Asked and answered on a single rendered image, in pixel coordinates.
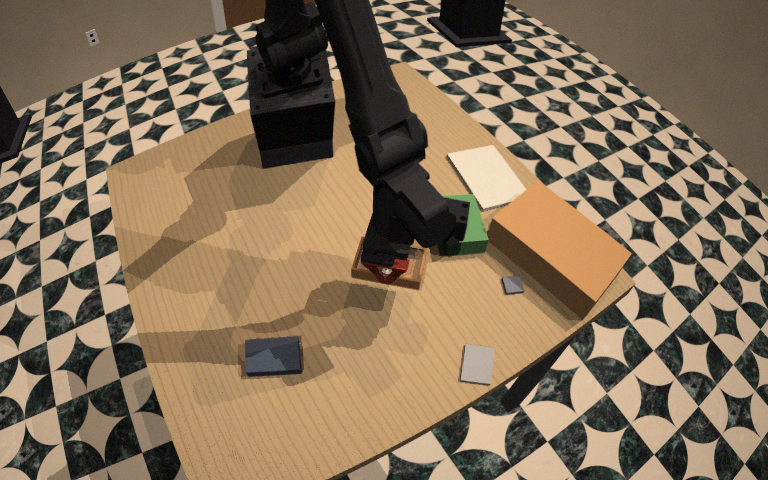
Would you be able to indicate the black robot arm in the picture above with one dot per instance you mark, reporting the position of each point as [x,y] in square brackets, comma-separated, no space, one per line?
[374,101]

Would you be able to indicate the orange rectangular box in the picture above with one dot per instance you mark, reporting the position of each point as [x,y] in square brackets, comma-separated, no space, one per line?
[558,246]

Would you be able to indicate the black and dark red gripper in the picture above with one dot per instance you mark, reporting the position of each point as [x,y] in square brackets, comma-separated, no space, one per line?
[378,250]

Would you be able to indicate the cream flat rectangular board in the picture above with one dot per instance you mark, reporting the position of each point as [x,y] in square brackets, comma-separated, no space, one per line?
[487,175]

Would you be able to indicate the green rectangular block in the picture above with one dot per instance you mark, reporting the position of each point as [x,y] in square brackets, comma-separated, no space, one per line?
[476,238]

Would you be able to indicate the wooden ball-in-hole puzzle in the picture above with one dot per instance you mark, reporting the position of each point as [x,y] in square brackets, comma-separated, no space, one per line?
[409,279]

